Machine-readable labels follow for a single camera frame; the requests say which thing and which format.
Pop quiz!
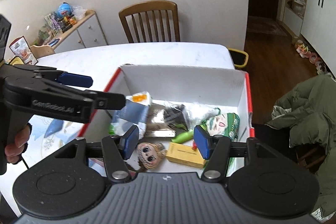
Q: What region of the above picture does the bag of black screws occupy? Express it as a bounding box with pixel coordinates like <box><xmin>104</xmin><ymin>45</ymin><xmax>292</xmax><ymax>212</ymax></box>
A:
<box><xmin>163</xmin><ymin>105</ymin><xmax>190</xmax><ymax>131</ymax></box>

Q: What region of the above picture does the person's left hand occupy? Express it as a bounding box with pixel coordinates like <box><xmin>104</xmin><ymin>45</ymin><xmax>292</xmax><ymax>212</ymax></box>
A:
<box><xmin>5</xmin><ymin>123</ymin><xmax>32</xmax><ymax>164</ymax></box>

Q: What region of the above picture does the green haired cartoon badge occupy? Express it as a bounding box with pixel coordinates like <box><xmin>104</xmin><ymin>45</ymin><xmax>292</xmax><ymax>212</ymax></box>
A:
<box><xmin>206</xmin><ymin>109</ymin><xmax>240</xmax><ymax>141</ymax></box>

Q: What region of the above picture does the blue white tissue pack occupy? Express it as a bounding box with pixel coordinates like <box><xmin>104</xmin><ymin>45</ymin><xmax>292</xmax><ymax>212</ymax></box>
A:
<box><xmin>108</xmin><ymin>92</ymin><xmax>152</xmax><ymax>139</ymax></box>

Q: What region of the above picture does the blonde doll head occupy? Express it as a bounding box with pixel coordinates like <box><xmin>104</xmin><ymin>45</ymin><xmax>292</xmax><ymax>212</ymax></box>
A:
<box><xmin>137</xmin><ymin>142</ymin><xmax>167</xmax><ymax>169</ymax></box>

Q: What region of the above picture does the green tube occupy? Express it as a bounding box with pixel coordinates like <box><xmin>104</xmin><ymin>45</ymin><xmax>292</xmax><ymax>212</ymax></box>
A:
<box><xmin>171</xmin><ymin>130</ymin><xmax>194</xmax><ymax>144</ymax></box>

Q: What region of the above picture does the yellow small box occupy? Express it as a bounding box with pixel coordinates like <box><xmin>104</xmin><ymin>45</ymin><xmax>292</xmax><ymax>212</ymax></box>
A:
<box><xmin>166</xmin><ymin>142</ymin><xmax>206</xmax><ymax>169</ymax></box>

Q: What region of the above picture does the white plastic bag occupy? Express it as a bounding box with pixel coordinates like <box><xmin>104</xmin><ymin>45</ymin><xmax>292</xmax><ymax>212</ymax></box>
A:
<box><xmin>185</xmin><ymin>102</ymin><xmax>219</xmax><ymax>126</ymax></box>

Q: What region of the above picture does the red printed paper bag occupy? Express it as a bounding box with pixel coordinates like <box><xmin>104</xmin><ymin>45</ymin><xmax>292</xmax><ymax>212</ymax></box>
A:
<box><xmin>9</xmin><ymin>36</ymin><xmax>38</xmax><ymax>65</ymax></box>

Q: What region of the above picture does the silver foil packet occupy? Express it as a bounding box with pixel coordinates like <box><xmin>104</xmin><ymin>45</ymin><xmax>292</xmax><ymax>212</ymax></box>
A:
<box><xmin>144</xmin><ymin>104</ymin><xmax>176</xmax><ymax>138</ymax></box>

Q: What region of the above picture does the white wooden sideboard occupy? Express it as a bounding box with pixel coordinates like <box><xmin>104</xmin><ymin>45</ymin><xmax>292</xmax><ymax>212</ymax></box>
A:
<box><xmin>30</xmin><ymin>10</ymin><xmax>108</xmax><ymax>59</ymax></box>

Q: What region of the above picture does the red and white cardboard box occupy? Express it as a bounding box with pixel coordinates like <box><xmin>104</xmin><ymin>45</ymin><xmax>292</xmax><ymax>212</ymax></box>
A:
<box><xmin>79</xmin><ymin>65</ymin><xmax>254</xmax><ymax>176</ymax></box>

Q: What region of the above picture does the blue globe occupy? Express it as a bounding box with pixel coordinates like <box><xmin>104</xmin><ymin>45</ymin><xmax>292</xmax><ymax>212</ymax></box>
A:
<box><xmin>57</xmin><ymin>2</ymin><xmax>72</xmax><ymax>18</ymax></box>

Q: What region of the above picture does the yellow black trash bin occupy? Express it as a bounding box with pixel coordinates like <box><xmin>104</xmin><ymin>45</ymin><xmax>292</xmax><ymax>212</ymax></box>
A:
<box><xmin>228</xmin><ymin>48</ymin><xmax>249</xmax><ymax>69</ymax></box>

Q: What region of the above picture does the olive green jacket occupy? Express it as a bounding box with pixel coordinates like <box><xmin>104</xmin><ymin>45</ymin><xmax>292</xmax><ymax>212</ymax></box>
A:
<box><xmin>266</xmin><ymin>75</ymin><xmax>335</xmax><ymax>222</ymax></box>

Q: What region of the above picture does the brown wooden chair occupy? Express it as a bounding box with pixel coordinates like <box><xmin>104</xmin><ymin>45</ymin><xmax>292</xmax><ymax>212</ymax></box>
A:
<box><xmin>118</xmin><ymin>0</ymin><xmax>181</xmax><ymax>43</ymax></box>

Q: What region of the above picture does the pair of children's shoes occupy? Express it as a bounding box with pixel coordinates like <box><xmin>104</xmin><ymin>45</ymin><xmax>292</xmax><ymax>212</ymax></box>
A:
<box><xmin>294</xmin><ymin>40</ymin><xmax>311</xmax><ymax>59</ymax></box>

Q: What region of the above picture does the white wall cabinet unit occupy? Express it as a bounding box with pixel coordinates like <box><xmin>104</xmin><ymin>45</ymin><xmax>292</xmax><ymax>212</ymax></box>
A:
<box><xmin>282</xmin><ymin>0</ymin><xmax>335</xmax><ymax>74</ymax></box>

